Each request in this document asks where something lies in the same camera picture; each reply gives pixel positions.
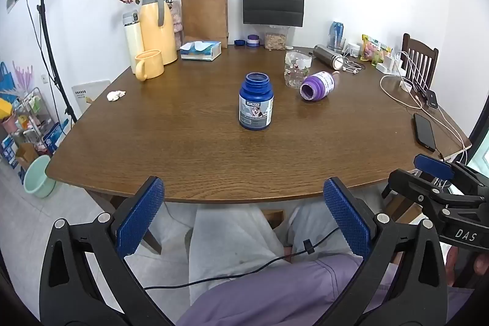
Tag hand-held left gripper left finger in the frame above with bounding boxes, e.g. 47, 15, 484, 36
39, 176, 180, 326

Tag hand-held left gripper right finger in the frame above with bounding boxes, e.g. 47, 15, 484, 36
323, 177, 449, 326

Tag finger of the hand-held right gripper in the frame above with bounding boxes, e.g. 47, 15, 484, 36
413, 153, 483, 190
381, 168, 484, 213

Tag purple bottle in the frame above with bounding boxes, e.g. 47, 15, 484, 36
300, 71, 340, 103

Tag clear floral plastic cup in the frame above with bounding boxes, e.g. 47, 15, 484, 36
284, 51, 312, 89

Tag person's right hand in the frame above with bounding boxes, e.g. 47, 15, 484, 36
446, 246, 489, 288

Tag black smartphone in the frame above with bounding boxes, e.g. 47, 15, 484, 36
413, 113, 437, 153

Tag black power bank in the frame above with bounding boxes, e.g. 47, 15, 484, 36
422, 89, 440, 109

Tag person's grey trousers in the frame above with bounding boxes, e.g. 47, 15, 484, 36
187, 204, 367, 307

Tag person's purple shirt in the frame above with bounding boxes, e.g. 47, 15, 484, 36
178, 253, 474, 326

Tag green plastic basin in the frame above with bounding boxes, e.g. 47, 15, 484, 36
24, 155, 57, 199

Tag white charger block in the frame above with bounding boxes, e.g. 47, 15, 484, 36
376, 53, 402, 75

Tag dark wooden chair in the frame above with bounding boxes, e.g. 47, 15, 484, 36
401, 33, 439, 90

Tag blue cardboard carton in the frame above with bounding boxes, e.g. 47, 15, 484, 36
42, 122, 71, 155

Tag white earphones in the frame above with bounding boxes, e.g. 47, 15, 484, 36
342, 57, 365, 74

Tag brown cardboard box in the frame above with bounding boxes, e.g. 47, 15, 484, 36
15, 143, 39, 170

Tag colourful snack packet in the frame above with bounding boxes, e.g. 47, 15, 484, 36
361, 35, 392, 63

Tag white board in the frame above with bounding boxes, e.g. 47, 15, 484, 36
72, 80, 111, 115

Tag blue supplement bottle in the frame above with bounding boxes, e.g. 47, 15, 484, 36
239, 72, 274, 131

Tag steel thermos flask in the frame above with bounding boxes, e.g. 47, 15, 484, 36
313, 44, 344, 70

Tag yellow mug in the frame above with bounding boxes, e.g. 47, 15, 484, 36
134, 49, 165, 81

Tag blue drink can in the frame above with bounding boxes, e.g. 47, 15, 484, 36
329, 21, 344, 48

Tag white thermos bottle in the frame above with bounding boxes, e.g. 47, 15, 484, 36
123, 10, 145, 74

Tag blue tissue box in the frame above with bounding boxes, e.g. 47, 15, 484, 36
179, 41, 222, 61

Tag yellow thermos jug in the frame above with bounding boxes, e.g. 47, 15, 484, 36
138, 0, 178, 65

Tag clear snack container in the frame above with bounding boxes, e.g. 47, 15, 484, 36
264, 29, 288, 51

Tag blue printed bag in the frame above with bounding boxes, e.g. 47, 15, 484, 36
0, 62, 18, 93

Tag pink wrapped vase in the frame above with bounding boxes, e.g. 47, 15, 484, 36
168, 1, 185, 49

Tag black light stand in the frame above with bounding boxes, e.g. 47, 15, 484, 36
23, 0, 79, 122

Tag brown paper bag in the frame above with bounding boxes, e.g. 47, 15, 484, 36
181, 0, 229, 48

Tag long white charging cable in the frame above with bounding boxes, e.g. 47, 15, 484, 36
397, 51, 472, 164

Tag thin black cable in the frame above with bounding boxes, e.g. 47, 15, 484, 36
143, 228, 342, 291

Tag looped white charging cable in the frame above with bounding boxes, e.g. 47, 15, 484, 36
380, 75, 424, 109

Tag wire storage rack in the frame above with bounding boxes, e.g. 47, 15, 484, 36
0, 87, 54, 159

